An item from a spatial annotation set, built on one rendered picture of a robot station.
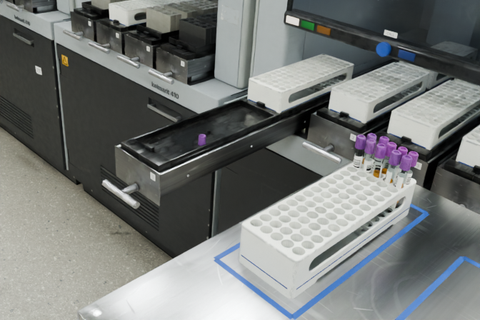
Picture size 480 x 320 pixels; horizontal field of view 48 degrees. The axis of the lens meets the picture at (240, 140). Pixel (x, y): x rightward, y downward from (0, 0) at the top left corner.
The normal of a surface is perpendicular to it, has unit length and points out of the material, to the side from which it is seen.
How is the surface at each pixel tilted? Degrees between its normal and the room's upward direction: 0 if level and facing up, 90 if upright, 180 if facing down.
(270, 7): 90
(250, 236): 90
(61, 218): 0
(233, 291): 0
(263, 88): 90
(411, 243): 0
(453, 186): 90
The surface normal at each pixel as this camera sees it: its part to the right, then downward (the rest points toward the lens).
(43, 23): -0.69, 0.30
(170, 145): 0.07, -0.88
